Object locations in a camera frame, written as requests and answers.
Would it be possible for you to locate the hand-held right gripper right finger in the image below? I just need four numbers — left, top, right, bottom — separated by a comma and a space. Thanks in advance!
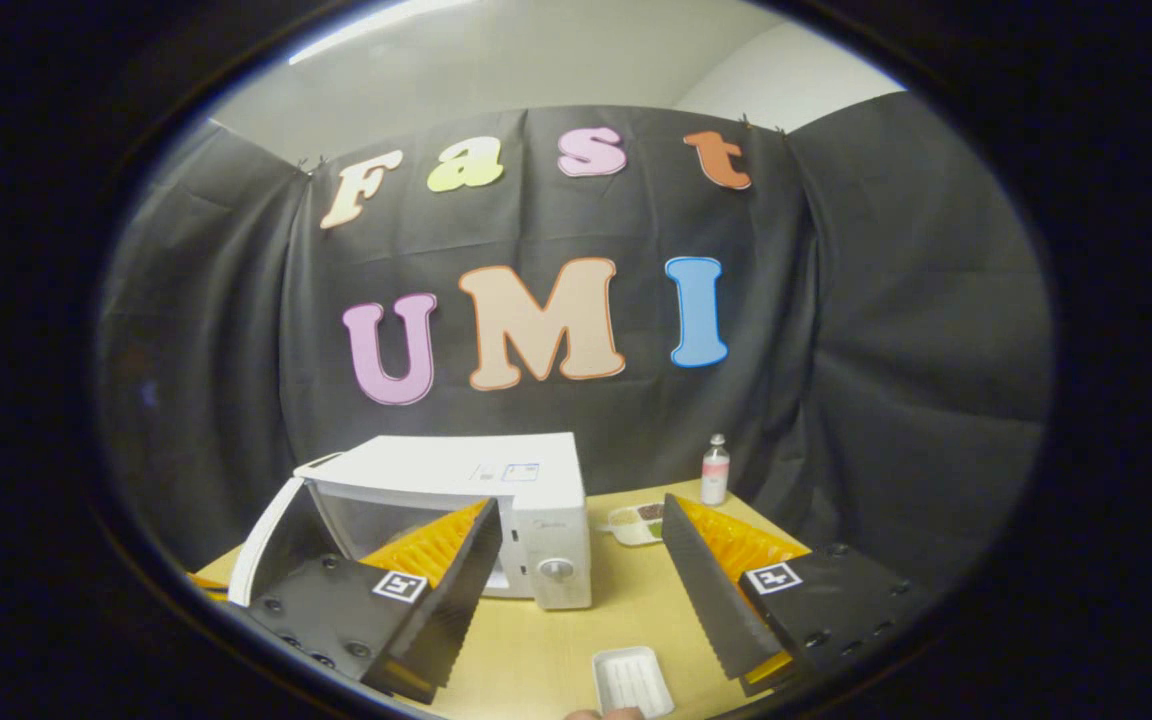
661, 492, 927, 699

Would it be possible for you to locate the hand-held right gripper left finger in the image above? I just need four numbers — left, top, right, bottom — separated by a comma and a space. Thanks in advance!
244, 498, 504, 704

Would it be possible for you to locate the white microwave oven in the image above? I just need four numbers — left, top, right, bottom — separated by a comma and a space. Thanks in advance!
229, 432, 594, 611

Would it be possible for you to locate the white divided sauce dish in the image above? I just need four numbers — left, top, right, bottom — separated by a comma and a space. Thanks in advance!
606, 502, 667, 547

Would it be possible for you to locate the white ribbed plastic tray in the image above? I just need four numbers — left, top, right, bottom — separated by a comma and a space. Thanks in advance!
591, 646, 676, 719

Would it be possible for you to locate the clear bottle pink label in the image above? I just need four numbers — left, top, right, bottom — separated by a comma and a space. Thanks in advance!
701, 433, 731, 507

